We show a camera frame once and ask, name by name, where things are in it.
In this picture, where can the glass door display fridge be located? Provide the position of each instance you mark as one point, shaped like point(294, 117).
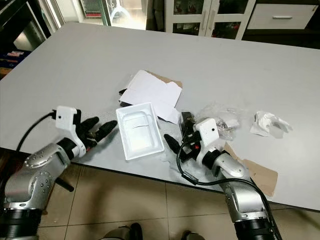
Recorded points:
point(120, 12)

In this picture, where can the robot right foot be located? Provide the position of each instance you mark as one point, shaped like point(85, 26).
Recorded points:
point(192, 235)

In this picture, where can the white flattened paper box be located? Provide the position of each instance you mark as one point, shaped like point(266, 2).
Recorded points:
point(150, 90)

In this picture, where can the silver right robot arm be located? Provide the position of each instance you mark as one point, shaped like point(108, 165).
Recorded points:
point(242, 200)

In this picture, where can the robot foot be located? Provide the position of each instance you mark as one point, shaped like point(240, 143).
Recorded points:
point(192, 235)
point(124, 232)

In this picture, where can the crumpled white tissue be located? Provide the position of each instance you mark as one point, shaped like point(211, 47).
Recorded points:
point(267, 120)

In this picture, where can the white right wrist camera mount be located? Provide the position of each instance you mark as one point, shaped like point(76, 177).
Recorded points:
point(207, 131)

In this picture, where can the black table leg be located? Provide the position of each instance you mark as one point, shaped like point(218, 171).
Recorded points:
point(66, 185)

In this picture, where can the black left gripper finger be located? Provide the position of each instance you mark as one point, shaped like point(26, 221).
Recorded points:
point(89, 125)
point(106, 132)

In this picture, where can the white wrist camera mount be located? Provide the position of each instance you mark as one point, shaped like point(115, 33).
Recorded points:
point(66, 117)
point(207, 131)

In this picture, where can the white drawer front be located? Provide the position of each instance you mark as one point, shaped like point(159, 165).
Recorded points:
point(282, 16)

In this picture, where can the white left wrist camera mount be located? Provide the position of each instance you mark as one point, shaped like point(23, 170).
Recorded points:
point(66, 117)

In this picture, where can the white plastic tray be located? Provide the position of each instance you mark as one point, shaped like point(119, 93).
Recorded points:
point(137, 131)

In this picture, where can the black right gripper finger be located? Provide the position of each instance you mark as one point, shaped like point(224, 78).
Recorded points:
point(190, 123)
point(174, 145)

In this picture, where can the large brown cardboard sheet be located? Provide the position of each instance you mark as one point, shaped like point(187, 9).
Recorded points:
point(262, 177)

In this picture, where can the white glass-door cabinet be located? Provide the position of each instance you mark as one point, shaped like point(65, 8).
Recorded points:
point(207, 15)

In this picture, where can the flat clear plastic bag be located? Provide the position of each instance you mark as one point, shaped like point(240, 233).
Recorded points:
point(172, 161)

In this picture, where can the blue printed boxes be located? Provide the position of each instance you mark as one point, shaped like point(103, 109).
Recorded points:
point(12, 57)

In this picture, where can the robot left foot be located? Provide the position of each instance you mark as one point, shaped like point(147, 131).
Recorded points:
point(124, 232)

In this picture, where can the crumpled clear plastic wrap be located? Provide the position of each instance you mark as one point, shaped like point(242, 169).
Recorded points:
point(222, 111)

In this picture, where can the black framed glass cabinet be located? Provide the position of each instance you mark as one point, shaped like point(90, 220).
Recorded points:
point(20, 22)

